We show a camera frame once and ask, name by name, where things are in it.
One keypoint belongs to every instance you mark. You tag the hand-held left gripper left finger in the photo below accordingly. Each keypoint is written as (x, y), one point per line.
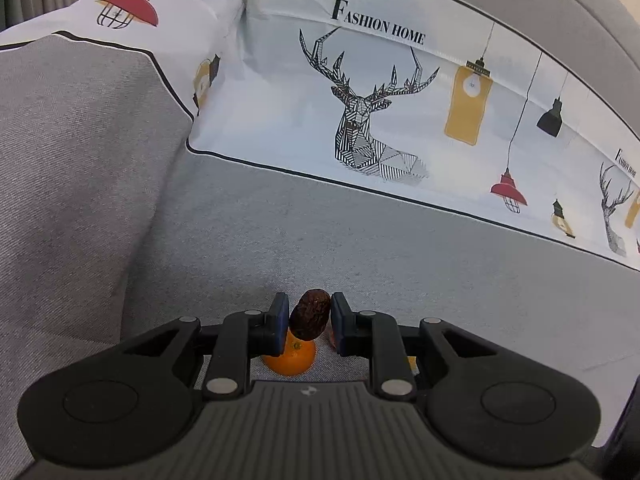
(279, 321)

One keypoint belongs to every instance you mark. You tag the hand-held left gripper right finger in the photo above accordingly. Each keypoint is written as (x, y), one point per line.
(341, 324)

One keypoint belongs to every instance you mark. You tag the grey printed pillow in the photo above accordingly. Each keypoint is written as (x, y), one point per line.
(75, 125)

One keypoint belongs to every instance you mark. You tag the small orange fruit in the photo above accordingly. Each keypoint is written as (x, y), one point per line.
(413, 364)

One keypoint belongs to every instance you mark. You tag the dark object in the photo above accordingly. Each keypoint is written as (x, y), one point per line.
(625, 430)

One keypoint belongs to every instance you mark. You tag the dark brown date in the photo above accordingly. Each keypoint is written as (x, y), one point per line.
(310, 312)

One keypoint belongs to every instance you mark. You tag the orange tangerine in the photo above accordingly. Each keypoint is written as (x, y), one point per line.
(291, 360)

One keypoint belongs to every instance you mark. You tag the grey printed quilt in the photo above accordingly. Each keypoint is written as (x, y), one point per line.
(380, 125)

